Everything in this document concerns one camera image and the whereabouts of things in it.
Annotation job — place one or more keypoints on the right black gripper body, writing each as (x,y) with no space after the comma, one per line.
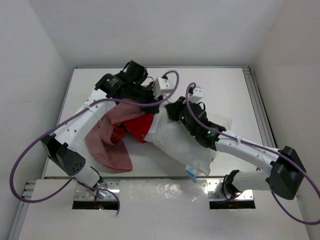
(173,110)

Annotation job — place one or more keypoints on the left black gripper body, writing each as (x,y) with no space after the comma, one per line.
(141,95)

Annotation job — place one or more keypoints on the white pillow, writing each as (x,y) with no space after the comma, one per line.
(177,146)

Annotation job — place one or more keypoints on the red patterned pillowcase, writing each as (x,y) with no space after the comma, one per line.
(105,140)

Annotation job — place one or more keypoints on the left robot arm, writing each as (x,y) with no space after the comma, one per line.
(62,145)

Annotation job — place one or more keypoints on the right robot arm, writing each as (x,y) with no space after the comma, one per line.
(281,169)

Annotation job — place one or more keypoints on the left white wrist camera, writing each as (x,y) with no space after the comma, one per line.
(162,86)

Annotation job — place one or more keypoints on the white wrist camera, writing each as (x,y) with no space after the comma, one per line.
(162,86)
(195,94)

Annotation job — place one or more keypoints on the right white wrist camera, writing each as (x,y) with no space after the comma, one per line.
(195,94)

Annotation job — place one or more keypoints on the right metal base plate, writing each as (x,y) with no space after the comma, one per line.
(216,194)

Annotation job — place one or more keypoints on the metal base plate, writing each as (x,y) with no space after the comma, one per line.
(108,192)
(216,194)

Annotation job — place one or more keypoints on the aluminium frame rail right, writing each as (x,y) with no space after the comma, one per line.
(260,113)

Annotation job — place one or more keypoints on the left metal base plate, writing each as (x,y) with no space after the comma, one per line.
(108,192)

